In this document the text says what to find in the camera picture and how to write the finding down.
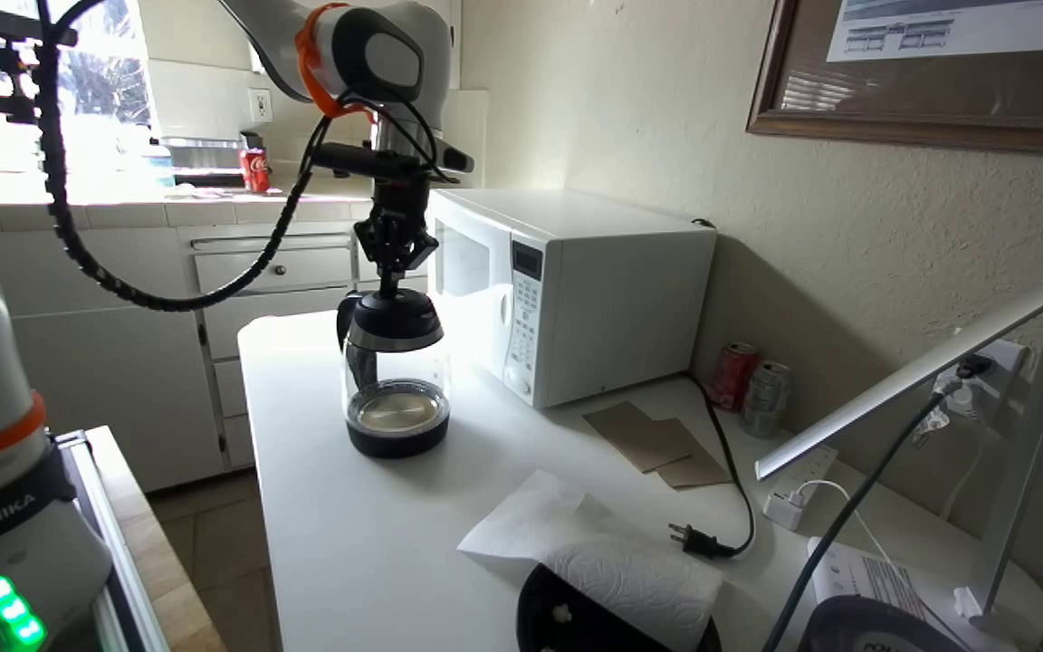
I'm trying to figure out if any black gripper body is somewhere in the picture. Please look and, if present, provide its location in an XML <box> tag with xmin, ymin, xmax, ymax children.
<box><xmin>355</xmin><ymin>171</ymin><xmax>443</xmax><ymax>268</ymax></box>

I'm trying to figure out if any black kettle lid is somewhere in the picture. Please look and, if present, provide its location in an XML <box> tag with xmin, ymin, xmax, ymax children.
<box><xmin>355</xmin><ymin>287</ymin><xmax>439</xmax><ymax>326</ymax></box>

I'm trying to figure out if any glass kettle with black handle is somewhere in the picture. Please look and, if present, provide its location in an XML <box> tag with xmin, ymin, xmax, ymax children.
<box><xmin>333</xmin><ymin>287</ymin><xmax>457</xmax><ymax>463</ymax></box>

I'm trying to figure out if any black round kettle base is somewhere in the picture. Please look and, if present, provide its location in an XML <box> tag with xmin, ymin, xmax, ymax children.
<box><xmin>513</xmin><ymin>560</ymin><xmax>725</xmax><ymax>652</ymax></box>

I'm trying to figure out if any white cabinet drawer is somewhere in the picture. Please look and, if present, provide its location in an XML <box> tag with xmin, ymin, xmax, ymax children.
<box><xmin>189</xmin><ymin>232</ymin><xmax>358</xmax><ymax>299</ymax></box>

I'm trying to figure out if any red can with dark top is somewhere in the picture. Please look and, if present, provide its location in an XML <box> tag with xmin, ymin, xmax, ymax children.
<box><xmin>235</xmin><ymin>125</ymin><xmax>276</xmax><ymax>198</ymax></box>

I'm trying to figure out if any metal countertop appliance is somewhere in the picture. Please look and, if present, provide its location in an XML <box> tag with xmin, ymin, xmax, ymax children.
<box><xmin>158</xmin><ymin>133</ymin><xmax>246</xmax><ymax>192</ymax></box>

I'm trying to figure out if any white microwave oven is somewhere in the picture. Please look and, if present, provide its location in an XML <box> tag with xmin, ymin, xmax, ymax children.
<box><xmin>422</xmin><ymin>183</ymin><xmax>722</xmax><ymax>412</ymax></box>

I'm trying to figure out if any brown paper napkin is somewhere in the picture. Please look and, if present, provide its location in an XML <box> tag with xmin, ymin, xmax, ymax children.
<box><xmin>579</xmin><ymin>398</ymin><xmax>704</xmax><ymax>477</ymax></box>
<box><xmin>652</xmin><ymin>443</ymin><xmax>740</xmax><ymax>491</ymax></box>

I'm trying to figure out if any white kitchen cabinet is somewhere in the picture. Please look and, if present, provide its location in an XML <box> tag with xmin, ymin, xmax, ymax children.
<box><xmin>0</xmin><ymin>197</ymin><xmax>434</xmax><ymax>495</ymax></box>

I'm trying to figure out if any white paper towel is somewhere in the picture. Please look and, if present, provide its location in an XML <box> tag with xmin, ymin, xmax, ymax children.
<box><xmin>457</xmin><ymin>467</ymin><xmax>730</xmax><ymax>652</ymax></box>

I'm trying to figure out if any bright window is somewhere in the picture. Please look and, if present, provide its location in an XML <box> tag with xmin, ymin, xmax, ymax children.
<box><xmin>0</xmin><ymin>0</ymin><xmax>158</xmax><ymax>174</ymax></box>

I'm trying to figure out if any red soda can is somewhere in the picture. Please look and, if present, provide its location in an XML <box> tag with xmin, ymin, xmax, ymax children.
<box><xmin>709</xmin><ymin>340</ymin><xmax>764</xmax><ymax>415</ymax></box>

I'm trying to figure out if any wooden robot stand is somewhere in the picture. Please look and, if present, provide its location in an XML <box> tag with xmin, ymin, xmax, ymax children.
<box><xmin>49</xmin><ymin>421</ymin><xmax>230</xmax><ymax>652</ymax></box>

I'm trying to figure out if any silver soda can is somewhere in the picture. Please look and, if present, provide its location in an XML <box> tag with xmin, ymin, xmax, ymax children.
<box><xmin>740</xmin><ymin>354</ymin><xmax>797</xmax><ymax>443</ymax></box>

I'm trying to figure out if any dark grey round object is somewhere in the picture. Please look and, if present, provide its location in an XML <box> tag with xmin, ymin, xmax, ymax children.
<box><xmin>799</xmin><ymin>587</ymin><xmax>978</xmax><ymax>652</ymax></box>

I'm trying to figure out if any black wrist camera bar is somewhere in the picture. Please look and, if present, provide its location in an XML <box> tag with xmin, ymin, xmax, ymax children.
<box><xmin>305</xmin><ymin>137</ymin><xmax>479</xmax><ymax>187</ymax></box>

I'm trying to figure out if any white wall switch plate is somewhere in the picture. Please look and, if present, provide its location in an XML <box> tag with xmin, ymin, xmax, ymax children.
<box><xmin>241</xmin><ymin>87</ymin><xmax>276</xmax><ymax>130</ymax></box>

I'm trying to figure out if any black corrugated cable conduit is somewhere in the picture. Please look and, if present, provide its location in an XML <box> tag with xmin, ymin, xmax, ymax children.
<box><xmin>10</xmin><ymin>0</ymin><xmax>333</xmax><ymax>316</ymax></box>

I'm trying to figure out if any black power cord with plug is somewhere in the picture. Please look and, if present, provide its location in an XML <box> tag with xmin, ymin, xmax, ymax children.
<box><xmin>667</xmin><ymin>370</ymin><xmax>764</xmax><ymax>560</ymax></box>

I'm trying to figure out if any brown framed wall picture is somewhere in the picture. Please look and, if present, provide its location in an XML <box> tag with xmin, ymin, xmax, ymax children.
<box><xmin>745</xmin><ymin>0</ymin><xmax>1043</xmax><ymax>158</ymax></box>

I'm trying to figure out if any white charger cable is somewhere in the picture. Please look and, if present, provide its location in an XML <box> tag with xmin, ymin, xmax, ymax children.
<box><xmin>764</xmin><ymin>475</ymin><xmax>913</xmax><ymax>573</ymax></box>

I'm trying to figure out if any thin black power cable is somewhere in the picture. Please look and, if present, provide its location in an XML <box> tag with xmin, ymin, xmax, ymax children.
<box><xmin>757</xmin><ymin>352</ymin><xmax>991</xmax><ymax>652</ymax></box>

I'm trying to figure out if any white wall outlet with plugs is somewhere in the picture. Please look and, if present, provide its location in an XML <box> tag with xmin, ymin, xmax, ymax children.
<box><xmin>932</xmin><ymin>338</ymin><xmax>1034</xmax><ymax>426</ymax></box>

